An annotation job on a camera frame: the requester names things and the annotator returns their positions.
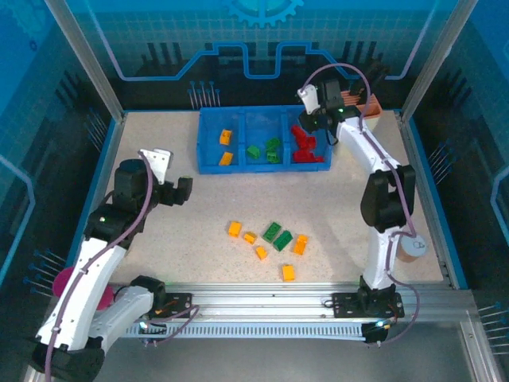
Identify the long green lego brick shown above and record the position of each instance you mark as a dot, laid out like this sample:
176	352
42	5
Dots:
282	240
272	231

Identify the small green lego brick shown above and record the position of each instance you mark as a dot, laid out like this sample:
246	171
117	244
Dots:
270	153

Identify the small red lego brick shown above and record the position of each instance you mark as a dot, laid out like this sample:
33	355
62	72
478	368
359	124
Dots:
309	140

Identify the copper can white lid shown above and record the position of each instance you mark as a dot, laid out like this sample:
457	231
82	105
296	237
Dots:
415	246

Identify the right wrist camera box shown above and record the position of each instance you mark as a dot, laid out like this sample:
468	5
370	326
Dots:
308	97

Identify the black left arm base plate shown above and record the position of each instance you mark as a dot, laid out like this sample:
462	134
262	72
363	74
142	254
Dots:
179	304

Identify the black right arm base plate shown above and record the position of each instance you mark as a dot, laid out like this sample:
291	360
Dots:
344	304

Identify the aluminium front rail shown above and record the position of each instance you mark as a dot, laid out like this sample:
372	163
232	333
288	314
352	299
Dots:
258	298

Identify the black right controller box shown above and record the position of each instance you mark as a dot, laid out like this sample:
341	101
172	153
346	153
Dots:
375	334

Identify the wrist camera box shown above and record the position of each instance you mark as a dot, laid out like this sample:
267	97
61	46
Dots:
157	161
308	97

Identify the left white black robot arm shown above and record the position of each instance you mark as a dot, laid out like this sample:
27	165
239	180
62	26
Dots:
79	286

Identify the small pink cylinder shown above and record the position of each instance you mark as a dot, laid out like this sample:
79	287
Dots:
106	298

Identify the large pink cylinder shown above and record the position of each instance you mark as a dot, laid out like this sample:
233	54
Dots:
63	280

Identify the white knife block salmon top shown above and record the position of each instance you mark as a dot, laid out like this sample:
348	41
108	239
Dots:
370	109

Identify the aluminium frame post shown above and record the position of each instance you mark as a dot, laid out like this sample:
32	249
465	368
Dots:
436	59
87	59

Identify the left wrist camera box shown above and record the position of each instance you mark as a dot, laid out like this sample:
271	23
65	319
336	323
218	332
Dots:
157	161

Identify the black controller box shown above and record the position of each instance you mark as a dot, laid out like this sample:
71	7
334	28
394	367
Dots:
153	334
375	334

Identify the blue three-compartment tray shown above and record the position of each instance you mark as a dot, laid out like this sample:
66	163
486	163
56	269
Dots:
210	135

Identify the black left controller box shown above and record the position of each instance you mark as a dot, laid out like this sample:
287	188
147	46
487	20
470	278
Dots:
153	334

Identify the aluminium side rail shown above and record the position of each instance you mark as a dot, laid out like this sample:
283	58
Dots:
105	175
422	179

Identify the grey metal front platform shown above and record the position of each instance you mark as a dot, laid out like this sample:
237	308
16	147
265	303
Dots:
258	362

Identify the small orange lego brick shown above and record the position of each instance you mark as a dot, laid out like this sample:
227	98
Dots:
261	252
249	237

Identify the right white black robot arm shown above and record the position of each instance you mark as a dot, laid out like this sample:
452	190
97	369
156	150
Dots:
387	199

